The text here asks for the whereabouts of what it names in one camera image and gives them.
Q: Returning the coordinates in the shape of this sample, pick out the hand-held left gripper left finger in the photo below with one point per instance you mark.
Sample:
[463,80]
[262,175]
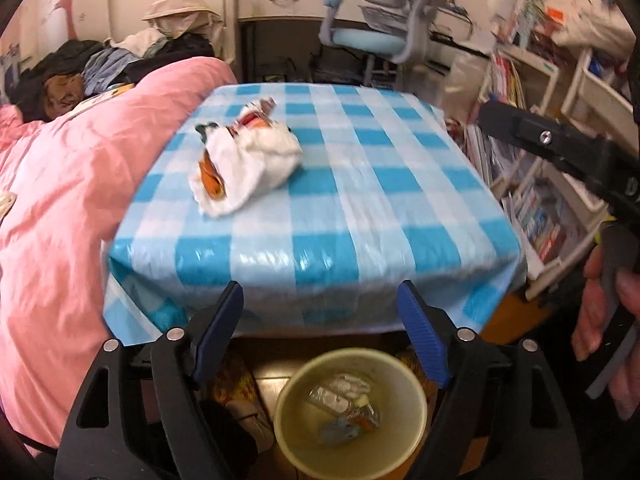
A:
[220,330]

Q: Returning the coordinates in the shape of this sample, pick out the large white tissue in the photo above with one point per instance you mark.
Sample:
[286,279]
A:
[260,160]

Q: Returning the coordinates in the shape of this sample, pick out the green felt piece white label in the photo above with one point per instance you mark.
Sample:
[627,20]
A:
[202,130]

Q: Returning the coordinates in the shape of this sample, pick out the white bookshelf with books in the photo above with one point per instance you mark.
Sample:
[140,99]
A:
[535,215]

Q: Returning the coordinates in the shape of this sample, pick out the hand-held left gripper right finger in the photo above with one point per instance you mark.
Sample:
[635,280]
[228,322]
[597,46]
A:
[425,330]

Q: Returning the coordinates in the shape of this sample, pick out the white desk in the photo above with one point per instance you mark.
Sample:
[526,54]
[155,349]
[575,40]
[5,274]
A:
[280,2]

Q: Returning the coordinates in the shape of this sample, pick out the person's right hand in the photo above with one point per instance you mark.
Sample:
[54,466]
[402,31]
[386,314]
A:
[587,310]

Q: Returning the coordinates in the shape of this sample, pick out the colourful wrapper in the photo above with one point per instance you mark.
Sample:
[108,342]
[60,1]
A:
[350,427]

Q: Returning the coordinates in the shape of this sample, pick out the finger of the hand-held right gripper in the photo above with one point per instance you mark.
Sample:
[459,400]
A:
[530,135]

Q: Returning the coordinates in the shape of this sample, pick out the blue white checkered tablecloth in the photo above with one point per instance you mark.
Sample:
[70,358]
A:
[350,210]

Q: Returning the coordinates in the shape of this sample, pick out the yellow waste bin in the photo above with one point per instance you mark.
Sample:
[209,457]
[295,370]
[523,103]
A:
[295,435]

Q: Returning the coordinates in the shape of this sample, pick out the grey blue office chair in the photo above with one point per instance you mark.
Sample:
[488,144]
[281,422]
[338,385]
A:
[370,40]

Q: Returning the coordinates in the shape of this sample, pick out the clear plastic wrapper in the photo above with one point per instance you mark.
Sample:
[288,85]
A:
[340,392]

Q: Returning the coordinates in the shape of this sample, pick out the beige bag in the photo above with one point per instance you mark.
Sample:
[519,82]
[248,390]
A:
[175,15]

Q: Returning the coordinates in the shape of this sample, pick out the beige slipper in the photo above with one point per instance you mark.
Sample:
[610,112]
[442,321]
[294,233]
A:
[250,420]

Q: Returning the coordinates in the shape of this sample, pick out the clear plastic bag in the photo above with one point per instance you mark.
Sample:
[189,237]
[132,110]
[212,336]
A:
[467,85]

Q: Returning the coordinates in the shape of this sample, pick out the pink blanket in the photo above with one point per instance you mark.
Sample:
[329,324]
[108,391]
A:
[75,210]

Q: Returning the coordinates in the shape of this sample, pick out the red white snack wrapper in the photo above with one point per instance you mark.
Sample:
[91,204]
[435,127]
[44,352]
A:
[255,116]

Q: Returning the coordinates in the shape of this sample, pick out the pile of clothes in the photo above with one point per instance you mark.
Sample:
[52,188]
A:
[100,65]

